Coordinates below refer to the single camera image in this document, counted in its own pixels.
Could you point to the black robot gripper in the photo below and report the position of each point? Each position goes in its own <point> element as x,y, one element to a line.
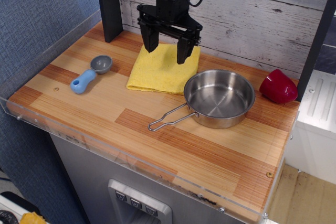
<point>170,17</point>

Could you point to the yellow towel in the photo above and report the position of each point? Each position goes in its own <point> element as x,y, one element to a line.
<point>158,71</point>

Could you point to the stainless steel pan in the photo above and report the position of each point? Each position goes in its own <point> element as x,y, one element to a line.
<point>214,98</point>

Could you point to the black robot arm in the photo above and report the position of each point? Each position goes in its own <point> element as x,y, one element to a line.
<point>171,18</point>

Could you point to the clear acrylic shelf guard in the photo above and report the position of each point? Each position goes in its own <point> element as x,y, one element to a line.
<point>203,175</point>

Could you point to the blue grey ice cream scoop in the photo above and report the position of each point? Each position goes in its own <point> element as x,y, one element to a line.
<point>99,65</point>

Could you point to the red plastic cup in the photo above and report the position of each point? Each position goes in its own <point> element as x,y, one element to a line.
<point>279,88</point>

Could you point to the toy fridge water dispenser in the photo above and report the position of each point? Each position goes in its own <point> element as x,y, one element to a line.
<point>133,206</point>

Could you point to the white toy sink unit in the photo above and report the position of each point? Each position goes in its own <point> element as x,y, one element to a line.
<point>311,146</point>

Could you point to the yellow object bottom left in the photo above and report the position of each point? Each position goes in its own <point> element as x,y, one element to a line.
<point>32,218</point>

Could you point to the black right shelf post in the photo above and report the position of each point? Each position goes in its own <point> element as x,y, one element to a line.
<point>317,43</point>

